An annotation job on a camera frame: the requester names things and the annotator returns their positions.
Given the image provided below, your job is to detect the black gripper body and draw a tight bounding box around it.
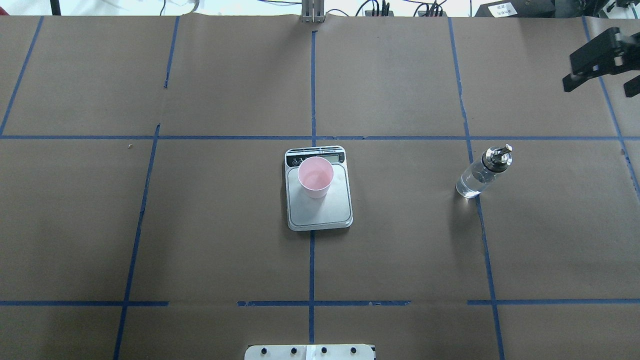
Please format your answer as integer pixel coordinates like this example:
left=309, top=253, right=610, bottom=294
left=617, top=32, right=640, bottom=73

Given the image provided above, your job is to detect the clear glass sauce bottle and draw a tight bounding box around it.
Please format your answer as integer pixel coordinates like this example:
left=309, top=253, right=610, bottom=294
left=455, top=143, right=514, bottom=199

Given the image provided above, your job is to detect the pink plastic cup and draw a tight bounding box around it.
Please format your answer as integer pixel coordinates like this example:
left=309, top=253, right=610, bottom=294
left=297, top=156, right=334, bottom=199

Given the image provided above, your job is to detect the white digital kitchen scale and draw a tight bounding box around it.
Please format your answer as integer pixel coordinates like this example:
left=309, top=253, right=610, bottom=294
left=283, top=145, right=354, bottom=231

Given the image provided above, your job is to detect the black box on desk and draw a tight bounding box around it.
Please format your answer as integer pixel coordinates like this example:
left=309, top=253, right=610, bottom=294
left=473, top=0, right=556, bottom=18

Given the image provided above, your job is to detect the aluminium frame post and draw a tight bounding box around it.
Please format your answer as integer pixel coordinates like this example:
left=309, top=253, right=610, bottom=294
left=300, top=0, right=326, bottom=24

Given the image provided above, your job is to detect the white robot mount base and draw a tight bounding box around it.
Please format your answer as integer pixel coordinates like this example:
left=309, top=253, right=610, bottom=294
left=244, top=343, right=377, bottom=360

